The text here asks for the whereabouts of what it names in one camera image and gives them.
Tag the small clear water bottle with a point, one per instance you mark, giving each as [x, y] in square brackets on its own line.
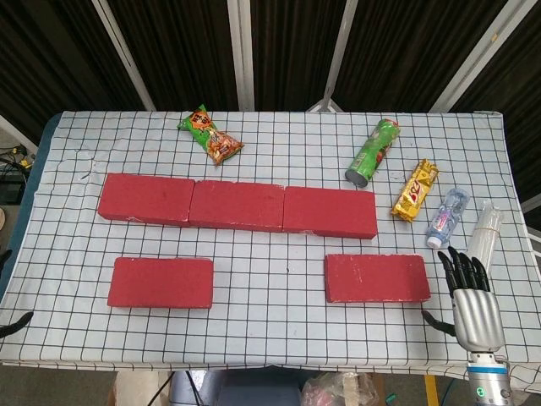
[446, 217]

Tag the blue-edged table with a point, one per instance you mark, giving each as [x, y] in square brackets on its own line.
[33, 182]

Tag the white sack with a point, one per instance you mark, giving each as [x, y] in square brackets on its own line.
[135, 389]

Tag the green snack bag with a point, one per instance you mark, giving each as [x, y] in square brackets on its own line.
[213, 139]

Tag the bundle of clear tubes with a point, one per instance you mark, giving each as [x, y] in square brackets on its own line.
[486, 232]

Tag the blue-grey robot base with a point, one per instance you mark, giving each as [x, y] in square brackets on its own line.
[249, 391]

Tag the green chips can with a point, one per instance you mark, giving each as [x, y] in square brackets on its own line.
[374, 150]

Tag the white black checkered tablecloth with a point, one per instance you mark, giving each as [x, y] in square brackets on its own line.
[270, 330]

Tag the clear plastic bag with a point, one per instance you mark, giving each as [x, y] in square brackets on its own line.
[338, 389]

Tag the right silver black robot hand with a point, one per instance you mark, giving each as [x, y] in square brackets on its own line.
[477, 317]

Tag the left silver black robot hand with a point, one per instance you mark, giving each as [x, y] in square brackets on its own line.
[14, 325]

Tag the white metal frame post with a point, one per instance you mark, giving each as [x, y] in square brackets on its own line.
[241, 55]
[17, 133]
[534, 241]
[124, 55]
[479, 55]
[340, 42]

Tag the gold biscuit pack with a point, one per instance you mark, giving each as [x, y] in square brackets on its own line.
[416, 190]

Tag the black equipment box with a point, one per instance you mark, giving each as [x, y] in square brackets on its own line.
[12, 186]

